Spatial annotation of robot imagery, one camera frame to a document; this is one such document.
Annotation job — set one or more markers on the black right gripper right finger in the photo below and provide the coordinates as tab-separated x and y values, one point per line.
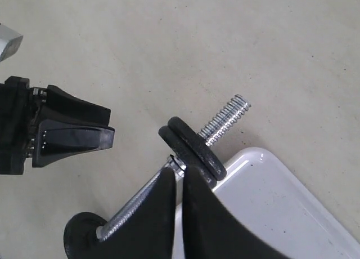
209	230

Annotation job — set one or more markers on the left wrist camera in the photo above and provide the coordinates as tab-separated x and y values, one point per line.
10	42

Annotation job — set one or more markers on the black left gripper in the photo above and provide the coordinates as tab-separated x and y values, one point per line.
67	125

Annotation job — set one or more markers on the white rectangular plastic tray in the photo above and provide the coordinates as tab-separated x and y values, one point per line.
262	193

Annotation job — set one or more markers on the chrome threaded dumbbell bar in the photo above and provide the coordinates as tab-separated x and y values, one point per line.
214	130

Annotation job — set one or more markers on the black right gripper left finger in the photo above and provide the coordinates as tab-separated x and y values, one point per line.
149	232

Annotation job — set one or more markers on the black weight plate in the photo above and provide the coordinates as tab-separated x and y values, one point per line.
198	146
80	233
185	154

